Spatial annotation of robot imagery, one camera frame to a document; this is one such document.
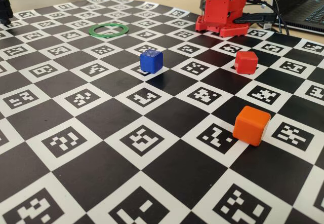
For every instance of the blue cube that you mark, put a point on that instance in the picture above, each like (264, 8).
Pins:
(150, 61)

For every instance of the orange cube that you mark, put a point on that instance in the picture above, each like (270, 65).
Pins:
(249, 127)

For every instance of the red cube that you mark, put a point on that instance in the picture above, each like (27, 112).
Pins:
(245, 63)

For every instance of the red robot arm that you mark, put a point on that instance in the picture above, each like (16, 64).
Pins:
(220, 11)

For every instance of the black white marker checkerboard mat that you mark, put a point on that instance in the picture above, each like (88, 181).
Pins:
(177, 173)

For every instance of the black power adapter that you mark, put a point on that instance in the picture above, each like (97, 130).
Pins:
(255, 18)

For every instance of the small silver connector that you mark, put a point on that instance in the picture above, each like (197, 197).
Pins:
(267, 26)

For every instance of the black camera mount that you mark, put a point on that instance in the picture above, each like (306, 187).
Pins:
(5, 8)

